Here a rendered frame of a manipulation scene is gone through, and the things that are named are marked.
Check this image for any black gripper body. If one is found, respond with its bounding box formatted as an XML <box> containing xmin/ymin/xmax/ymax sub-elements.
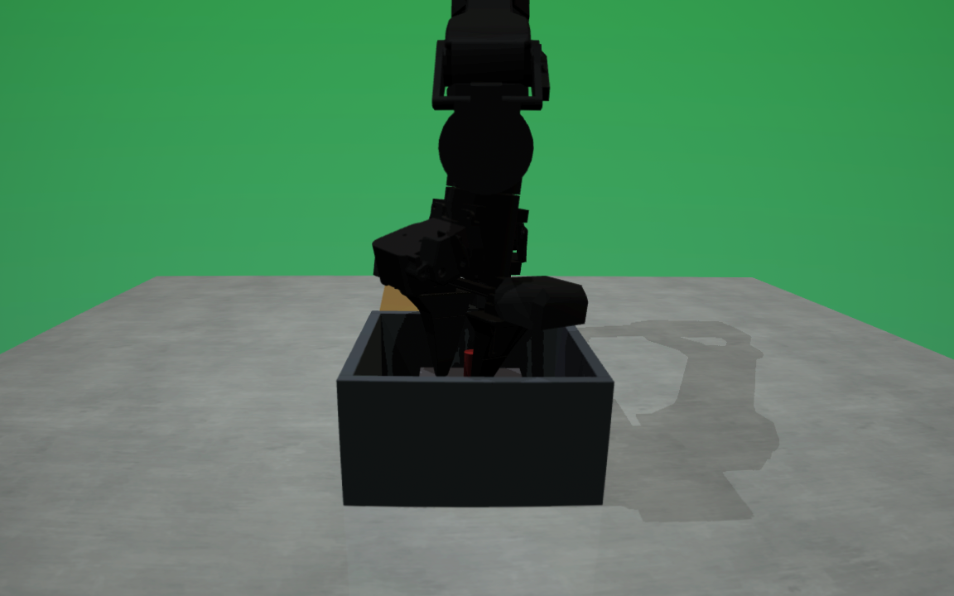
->
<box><xmin>424</xmin><ymin>186</ymin><xmax>588</xmax><ymax>330</ymax></box>

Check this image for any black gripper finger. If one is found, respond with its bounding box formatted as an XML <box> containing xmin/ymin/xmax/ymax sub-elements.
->
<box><xmin>406</xmin><ymin>288</ymin><xmax>472</xmax><ymax>377</ymax></box>
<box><xmin>465</xmin><ymin>310</ymin><xmax>528</xmax><ymax>377</ymax></box>

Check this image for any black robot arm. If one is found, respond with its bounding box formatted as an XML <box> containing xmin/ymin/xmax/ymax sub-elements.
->
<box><xmin>372</xmin><ymin>0</ymin><xmax>551</xmax><ymax>296</ymax></box>

